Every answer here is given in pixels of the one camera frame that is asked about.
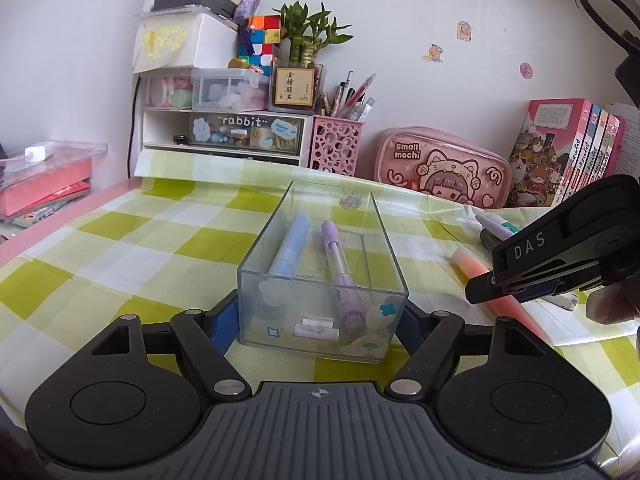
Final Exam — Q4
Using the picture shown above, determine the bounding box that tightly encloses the orange highlighter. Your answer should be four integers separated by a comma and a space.
451, 247, 553, 346

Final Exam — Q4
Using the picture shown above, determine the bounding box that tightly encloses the small toy figure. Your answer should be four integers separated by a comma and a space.
227, 56, 263, 74

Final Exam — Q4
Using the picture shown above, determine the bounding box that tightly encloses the pale blue pen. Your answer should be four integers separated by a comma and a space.
268, 210, 312, 278

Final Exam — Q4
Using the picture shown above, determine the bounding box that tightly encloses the person's right hand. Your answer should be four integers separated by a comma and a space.
586, 280, 640, 325

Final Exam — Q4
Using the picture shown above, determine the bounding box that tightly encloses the stack of thin books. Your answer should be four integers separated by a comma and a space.
0, 182, 91, 228

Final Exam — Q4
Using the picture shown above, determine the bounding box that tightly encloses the purple sachet charm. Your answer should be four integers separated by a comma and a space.
234, 0, 265, 48

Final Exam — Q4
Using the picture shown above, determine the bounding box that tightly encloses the white box with yellow drawing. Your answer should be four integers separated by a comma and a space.
132, 10, 241, 73

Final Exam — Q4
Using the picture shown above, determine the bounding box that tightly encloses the black ring light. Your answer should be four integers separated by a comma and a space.
576, 0, 640, 106

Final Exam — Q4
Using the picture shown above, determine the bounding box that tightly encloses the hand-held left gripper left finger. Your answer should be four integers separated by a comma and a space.
90, 290, 252, 403

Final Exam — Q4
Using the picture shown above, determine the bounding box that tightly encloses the clear plastic tray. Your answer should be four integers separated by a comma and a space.
0, 140, 108, 191

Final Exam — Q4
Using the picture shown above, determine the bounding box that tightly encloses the white glue stick teal label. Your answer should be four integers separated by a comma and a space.
474, 214, 521, 253

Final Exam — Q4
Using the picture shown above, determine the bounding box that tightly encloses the bunch of pens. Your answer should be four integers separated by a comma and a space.
320, 71, 377, 122

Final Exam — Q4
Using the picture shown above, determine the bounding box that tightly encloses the black cable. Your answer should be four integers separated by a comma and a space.
126, 75, 139, 178

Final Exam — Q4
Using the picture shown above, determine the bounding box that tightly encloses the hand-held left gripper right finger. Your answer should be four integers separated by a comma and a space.
384, 300, 546, 396

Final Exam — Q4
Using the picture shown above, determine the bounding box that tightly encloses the colourful puzzle cube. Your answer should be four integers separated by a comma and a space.
237, 14, 283, 68

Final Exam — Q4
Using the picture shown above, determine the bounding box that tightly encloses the pink pencil case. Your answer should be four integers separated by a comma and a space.
374, 126, 512, 209

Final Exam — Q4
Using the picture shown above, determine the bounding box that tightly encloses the pink flat box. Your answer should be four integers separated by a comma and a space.
0, 157, 93, 216

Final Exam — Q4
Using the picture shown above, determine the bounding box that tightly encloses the white drawer organiser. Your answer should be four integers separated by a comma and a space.
141, 107, 315, 167

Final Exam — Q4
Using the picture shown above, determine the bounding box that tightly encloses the lucky bamboo plant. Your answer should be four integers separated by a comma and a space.
274, 1, 355, 68

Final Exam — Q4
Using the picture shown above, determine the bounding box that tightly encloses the clear storage box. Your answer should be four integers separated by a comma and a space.
191, 67, 271, 112
140, 67, 193, 111

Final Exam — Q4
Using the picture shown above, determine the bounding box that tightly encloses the green checked tablecloth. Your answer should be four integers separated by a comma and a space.
0, 152, 640, 466

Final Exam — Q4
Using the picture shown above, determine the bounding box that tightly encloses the clear plastic box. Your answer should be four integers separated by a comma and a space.
236, 180, 411, 365

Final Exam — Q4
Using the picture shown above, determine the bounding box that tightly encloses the pink perforated pen holder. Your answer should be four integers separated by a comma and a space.
307, 114, 366, 178

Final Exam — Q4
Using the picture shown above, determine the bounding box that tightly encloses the open printed book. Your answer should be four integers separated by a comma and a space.
612, 104, 640, 181

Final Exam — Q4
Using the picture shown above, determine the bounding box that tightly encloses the purple pen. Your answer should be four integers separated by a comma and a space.
320, 220, 368, 333

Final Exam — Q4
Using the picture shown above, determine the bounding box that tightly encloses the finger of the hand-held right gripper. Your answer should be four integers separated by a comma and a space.
465, 267, 566, 306

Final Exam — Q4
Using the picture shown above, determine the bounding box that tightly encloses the glass vase with label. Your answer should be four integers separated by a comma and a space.
269, 60, 327, 115

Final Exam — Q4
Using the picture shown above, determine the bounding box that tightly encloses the pink cat comic book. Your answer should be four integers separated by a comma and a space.
507, 99, 598, 207
592, 110, 618, 186
580, 107, 608, 193
602, 115, 626, 179

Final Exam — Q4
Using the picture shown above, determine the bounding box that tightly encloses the black flat box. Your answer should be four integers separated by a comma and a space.
152, 0, 238, 18

